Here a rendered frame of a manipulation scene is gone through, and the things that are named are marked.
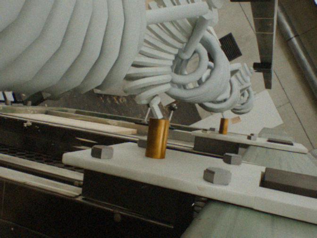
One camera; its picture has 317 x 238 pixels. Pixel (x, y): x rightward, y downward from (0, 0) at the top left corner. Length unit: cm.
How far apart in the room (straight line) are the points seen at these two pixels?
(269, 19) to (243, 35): 929
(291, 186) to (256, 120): 467
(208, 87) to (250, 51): 922
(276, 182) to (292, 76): 916
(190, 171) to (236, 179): 3
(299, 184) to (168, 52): 12
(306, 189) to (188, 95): 11
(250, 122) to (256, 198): 470
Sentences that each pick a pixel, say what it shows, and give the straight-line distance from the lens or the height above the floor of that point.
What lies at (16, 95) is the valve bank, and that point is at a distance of 180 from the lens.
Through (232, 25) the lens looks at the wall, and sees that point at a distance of 971.
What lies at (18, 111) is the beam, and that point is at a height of 90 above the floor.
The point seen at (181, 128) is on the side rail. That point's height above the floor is 149.
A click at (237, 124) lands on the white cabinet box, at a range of 488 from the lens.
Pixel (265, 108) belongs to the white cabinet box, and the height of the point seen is 191.
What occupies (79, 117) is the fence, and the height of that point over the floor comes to 108.
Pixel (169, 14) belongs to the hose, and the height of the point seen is 189.
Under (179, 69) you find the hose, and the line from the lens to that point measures 32.
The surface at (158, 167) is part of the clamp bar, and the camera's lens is 19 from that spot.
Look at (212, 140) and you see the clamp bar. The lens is 54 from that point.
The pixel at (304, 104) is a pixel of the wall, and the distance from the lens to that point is 931.
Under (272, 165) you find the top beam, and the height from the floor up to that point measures 189.
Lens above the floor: 191
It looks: 19 degrees down
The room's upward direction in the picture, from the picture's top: 64 degrees clockwise
